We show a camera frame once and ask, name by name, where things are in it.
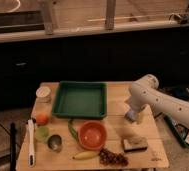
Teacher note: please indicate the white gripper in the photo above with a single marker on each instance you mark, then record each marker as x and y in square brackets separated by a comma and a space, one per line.
[139, 115]

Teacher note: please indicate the blue sponge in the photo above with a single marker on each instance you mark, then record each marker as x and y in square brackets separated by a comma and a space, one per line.
[131, 115]

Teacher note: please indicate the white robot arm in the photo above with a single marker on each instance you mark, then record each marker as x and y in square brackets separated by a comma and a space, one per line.
[144, 91]

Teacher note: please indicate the green plastic tray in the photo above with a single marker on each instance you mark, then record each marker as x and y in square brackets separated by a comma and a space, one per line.
[80, 100]

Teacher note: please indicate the green bin with items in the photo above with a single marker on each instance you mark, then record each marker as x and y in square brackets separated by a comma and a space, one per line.
[179, 131]

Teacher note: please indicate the orange bowl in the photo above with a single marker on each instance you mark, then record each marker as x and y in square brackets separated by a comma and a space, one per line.
[92, 135]

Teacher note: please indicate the bunch of red grapes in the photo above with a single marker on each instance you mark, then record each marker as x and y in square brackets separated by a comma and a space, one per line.
[110, 158]

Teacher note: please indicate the yellow banana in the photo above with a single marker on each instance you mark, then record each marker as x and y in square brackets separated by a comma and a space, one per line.
[85, 155]

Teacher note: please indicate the green chili pepper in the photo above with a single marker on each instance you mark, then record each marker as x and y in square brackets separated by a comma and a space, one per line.
[72, 131]

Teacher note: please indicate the small metal cup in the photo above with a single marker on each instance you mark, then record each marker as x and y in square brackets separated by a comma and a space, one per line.
[55, 143]

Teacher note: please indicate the orange tomato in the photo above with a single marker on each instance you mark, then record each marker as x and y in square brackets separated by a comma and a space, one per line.
[42, 119]

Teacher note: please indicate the green lime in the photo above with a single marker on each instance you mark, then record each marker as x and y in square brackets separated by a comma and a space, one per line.
[42, 134]

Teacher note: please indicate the small white jar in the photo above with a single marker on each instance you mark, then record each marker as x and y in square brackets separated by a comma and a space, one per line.
[43, 94]

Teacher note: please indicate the black pole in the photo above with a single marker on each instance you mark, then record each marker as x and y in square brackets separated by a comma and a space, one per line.
[12, 147]

